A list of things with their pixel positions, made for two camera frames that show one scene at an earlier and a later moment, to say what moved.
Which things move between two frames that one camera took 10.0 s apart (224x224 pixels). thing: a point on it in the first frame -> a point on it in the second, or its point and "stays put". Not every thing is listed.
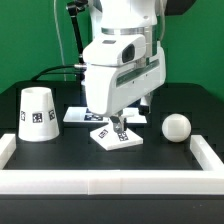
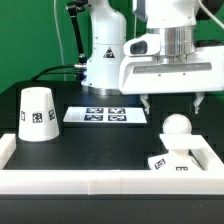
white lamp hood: [38, 121] stays put
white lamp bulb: [176, 127] stays put
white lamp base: [112, 140] -> [179, 157]
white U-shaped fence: [206, 181] stays put
